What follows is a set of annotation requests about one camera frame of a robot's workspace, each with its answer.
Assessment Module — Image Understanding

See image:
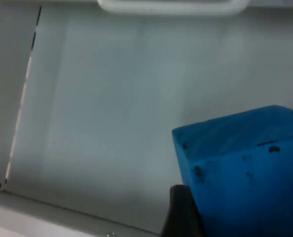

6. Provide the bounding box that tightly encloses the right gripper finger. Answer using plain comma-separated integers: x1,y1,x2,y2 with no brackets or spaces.
160,184,207,237

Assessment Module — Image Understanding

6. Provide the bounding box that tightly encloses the blue cube block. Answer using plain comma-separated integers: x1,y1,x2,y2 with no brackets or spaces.
171,105,293,237

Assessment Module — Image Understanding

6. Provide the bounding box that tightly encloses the grey drawer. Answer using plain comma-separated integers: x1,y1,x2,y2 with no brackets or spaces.
0,0,293,237

